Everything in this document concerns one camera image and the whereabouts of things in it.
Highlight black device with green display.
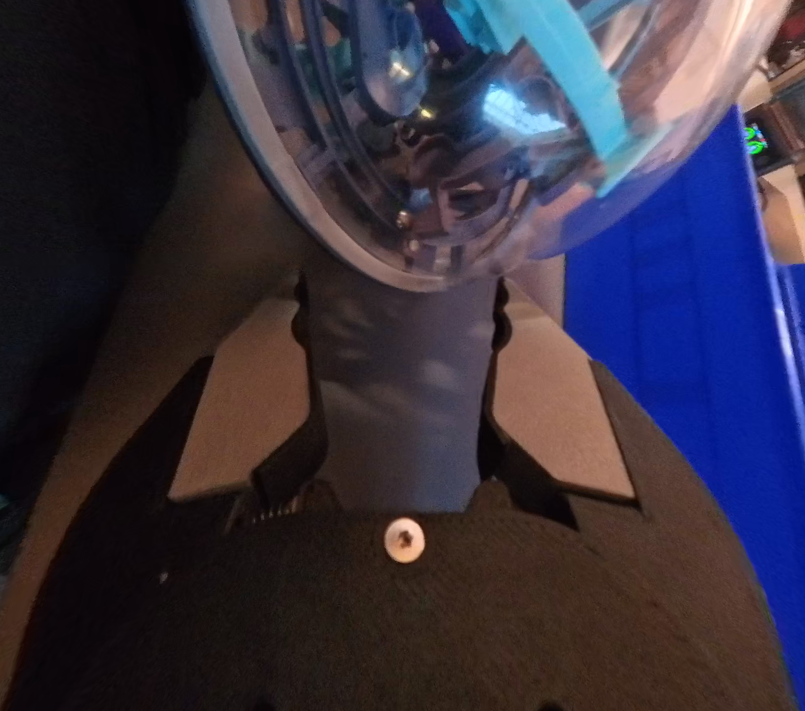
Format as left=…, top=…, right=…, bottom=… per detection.
left=744, top=121, right=784, bottom=172

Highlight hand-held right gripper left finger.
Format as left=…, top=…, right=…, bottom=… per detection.
left=166, top=273, right=328, bottom=513

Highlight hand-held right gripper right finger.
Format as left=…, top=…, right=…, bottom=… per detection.
left=477, top=277, right=637, bottom=526

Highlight person's dark clothing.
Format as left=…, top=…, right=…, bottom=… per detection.
left=0, top=0, right=208, bottom=536

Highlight clear plastic maze ball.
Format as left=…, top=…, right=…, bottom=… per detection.
left=160, top=0, right=805, bottom=293

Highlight blue plastic bin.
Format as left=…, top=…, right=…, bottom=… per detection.
left=563, top=106, right=805, bottom=711

